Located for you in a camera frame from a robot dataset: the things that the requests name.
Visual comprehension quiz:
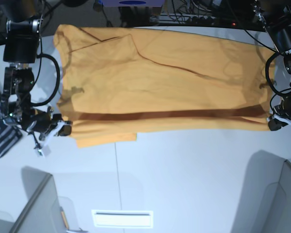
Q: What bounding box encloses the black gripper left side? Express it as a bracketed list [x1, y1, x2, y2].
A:
[267, 96, 291, 132]

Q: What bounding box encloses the aluminium frame rail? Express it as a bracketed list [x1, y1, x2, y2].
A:
[149, 14, 218, 27]

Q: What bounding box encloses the white paper label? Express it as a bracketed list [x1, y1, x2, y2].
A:
[92, 210, 154, 229]

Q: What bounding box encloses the yellow-orange T-shirt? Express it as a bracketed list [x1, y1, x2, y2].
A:
[54, 24, 272, 147]

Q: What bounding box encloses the grey bin right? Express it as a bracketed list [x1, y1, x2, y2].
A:
[231, 160, 291, 233]

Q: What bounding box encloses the grey bin left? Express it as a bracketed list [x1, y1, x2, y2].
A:
[0, 173, 87, 233]

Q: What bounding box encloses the grey bin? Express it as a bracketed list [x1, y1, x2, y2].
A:
[231, 160, 291, 233]
[0, 173, 87, 233]

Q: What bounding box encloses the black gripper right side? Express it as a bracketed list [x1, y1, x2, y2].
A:
[19, 106, 72, 157]

